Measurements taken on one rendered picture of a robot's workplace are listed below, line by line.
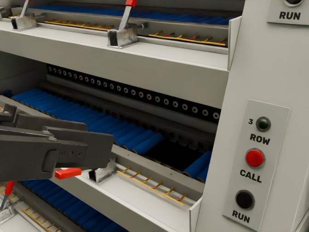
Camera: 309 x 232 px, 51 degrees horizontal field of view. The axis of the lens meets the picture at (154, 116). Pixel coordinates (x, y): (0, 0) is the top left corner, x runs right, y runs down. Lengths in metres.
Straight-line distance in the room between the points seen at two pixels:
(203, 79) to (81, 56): 0.22
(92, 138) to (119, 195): 0.20
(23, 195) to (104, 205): 0.33
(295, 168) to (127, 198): 0.23
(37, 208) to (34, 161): 0.54
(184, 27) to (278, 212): 0.26
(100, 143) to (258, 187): 0.16
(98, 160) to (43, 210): 0.45
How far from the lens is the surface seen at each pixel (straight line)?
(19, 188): 0.81
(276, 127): 0.32
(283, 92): 0.32
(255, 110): 0.33
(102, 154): 0.29
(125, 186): 0.47
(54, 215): 0.70
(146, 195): 0.45
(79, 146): 0.25
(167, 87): 0.40
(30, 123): 0.28
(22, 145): 0.20
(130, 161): 0.48
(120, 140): 0.55
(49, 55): 0.58
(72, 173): 0.45
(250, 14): 0.34
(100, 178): 0.49
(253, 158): 0.33
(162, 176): 0.45
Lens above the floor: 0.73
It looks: 10 degrees down
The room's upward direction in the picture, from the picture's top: 10 degrees clockwise
